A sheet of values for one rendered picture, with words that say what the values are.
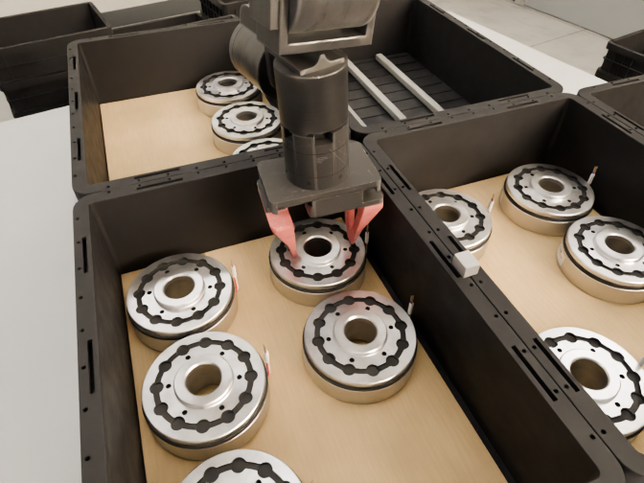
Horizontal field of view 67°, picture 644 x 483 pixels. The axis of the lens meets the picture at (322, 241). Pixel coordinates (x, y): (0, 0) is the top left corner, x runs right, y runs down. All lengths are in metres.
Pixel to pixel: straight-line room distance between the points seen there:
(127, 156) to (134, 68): 0.18
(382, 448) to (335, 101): 0.28
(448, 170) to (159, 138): 0.42
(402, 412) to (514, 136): 0.39
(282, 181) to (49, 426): 0.39
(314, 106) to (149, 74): 0.54
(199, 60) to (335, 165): 0.51
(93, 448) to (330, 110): 0.28
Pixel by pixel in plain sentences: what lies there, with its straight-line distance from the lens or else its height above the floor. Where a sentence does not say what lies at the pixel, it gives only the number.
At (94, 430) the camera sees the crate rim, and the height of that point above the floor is 0.93.
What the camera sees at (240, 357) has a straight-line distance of 0.44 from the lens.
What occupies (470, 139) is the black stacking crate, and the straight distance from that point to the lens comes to 0.63.
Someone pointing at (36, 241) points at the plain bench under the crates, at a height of 0.70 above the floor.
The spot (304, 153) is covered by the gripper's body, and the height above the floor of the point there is 1.00.
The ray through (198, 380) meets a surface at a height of 0.84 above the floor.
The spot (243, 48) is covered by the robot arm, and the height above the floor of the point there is 1.06.
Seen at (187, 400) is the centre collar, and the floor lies 0.87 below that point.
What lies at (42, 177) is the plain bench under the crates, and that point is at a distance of 1.01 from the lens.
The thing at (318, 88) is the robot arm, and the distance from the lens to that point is 0.37.
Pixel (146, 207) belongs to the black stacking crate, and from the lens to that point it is 0.52.
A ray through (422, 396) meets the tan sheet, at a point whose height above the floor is 0.83.
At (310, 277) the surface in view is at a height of 0.86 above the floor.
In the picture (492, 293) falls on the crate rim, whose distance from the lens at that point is 0.41.
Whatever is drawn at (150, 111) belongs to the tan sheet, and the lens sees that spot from 0.85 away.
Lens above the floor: 1.23
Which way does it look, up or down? 44 degrees down
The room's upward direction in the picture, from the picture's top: straight up
